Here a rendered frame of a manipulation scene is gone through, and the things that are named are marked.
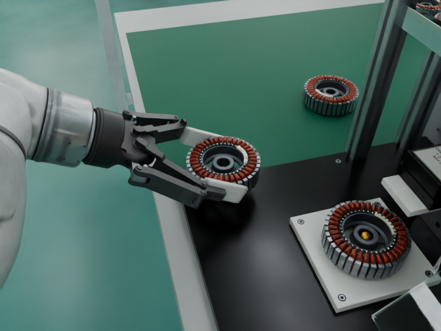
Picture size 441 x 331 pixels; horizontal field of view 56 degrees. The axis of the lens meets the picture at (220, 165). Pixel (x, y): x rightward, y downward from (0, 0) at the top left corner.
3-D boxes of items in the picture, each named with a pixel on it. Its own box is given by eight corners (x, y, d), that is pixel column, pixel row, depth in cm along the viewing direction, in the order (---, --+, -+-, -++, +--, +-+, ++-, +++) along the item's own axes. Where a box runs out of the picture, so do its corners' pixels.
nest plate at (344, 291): (335, 313, 51) (337, 308, 50) (289, 222, 62) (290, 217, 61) (440, 284, 54) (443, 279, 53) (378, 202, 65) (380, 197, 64)
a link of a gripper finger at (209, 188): (193, 181, 55) (197, 197, 53) (224, 188, 57) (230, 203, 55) (188, 189, 56) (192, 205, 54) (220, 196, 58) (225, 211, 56)
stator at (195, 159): (195, 207, 59) (195, 190, 57) (180, 157, 67) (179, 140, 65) (269, 193, 62) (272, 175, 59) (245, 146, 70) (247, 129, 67)
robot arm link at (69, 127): (28, 176, 49) (79, 184, 52) (48, 115, 44) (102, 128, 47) (31, 130, 55) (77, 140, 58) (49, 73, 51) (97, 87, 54)
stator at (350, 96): (320, 82, 95) (323, 67, 92) (365, 100, 89) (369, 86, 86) (291, 102, 88) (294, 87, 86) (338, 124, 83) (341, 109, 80)
